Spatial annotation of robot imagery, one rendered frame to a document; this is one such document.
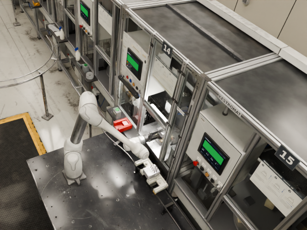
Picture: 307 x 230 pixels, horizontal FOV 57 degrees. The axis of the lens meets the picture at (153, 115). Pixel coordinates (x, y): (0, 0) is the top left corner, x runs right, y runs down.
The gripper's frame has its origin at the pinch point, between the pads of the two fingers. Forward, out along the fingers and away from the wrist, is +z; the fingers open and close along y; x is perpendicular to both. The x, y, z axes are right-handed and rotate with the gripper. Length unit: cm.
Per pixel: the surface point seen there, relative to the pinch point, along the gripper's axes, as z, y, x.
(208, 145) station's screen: -16, 61, -66
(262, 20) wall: 344, -14, 160
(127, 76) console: -14, 40, 47
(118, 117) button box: -25, -8, 43
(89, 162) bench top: -67, -34, 22
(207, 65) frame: 4, 97, -29
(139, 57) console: -13, 70, 32
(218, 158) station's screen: -16, 59, -77
